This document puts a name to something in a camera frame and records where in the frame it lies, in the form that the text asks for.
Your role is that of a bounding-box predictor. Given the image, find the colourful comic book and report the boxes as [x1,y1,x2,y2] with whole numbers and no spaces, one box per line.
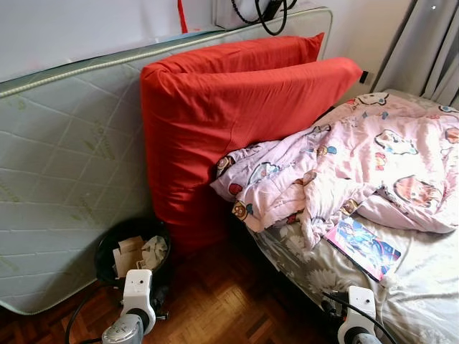
[325,215,402,282]

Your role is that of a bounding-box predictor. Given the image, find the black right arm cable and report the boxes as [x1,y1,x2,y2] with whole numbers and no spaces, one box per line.
[323,290,397,344]

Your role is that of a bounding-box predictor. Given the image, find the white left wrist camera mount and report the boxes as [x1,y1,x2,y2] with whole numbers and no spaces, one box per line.
[120,269,157,332]

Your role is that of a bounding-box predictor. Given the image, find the crumpled pale paper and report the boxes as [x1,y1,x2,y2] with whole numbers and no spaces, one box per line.
[140,235,169,269]

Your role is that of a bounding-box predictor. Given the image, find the red strap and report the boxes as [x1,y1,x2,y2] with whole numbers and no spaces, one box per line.
[177,0,189,34]

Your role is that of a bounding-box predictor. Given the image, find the red pillow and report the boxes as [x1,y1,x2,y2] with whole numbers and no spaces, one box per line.
[140,57,363,255]
[143,32,325,76]

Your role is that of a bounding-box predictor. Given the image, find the bed with grey floral sheet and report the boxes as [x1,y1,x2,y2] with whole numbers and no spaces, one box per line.
[247,90,459,344]

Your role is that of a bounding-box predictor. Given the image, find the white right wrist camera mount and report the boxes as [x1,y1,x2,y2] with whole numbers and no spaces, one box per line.
[337,287,377,343]

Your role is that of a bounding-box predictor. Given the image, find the brown cardboard scrap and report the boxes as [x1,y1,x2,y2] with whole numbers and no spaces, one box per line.
[115,236,148,277]

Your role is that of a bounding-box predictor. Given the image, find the black cable with plug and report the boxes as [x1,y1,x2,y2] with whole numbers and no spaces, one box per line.
[231,0,298,37]

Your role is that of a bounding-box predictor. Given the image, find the pink cartoon print blanket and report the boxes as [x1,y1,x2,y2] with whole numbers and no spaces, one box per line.
[210,92,459,248]

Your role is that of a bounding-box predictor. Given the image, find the black round waste bin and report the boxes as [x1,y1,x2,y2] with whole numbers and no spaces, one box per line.
[94,217,173,291]

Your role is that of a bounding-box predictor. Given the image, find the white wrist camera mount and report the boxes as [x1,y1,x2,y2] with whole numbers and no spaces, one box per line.
[120,269,157,332]
[337,287,377,343]

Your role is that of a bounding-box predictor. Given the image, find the grey curtain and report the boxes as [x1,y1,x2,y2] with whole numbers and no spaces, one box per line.
[373,0,459,105]

